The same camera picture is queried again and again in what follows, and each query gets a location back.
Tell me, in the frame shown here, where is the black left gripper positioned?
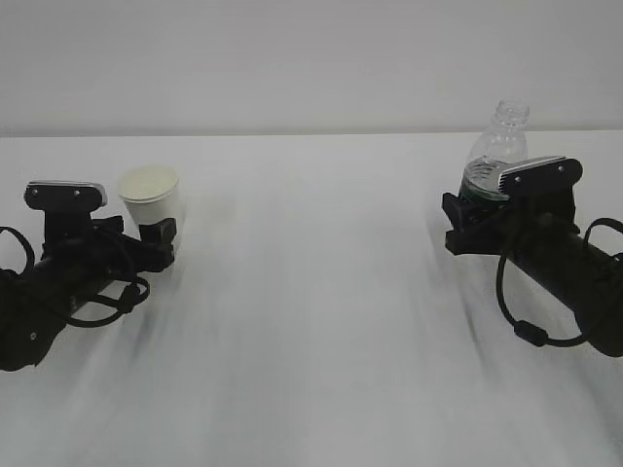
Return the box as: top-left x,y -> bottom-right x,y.
92,215 -> 177,275

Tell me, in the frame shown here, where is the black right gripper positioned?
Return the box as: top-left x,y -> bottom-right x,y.
442,193 -> 579,256

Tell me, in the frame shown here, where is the white paper cup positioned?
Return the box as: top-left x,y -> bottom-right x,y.
117,164 -> 185,252

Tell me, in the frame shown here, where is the clear plastic water bottle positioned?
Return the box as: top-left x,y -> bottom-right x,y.
459,99 -> 530,205

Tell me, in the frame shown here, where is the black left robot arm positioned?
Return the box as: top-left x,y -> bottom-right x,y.
1,216 -> 177,372

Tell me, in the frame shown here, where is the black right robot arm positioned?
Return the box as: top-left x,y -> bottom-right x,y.
442,189 -> 622,358

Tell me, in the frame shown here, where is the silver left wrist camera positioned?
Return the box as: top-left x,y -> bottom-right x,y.
23,180 -> 108,245

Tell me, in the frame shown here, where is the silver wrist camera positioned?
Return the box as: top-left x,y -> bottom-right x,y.
23,180 -> 108,245
494,156 -> 583,202

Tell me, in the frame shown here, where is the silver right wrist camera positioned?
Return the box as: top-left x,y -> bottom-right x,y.
494,156 -> 583,202

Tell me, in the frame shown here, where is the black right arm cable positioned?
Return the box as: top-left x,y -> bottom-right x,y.
495,218 -> 623,347

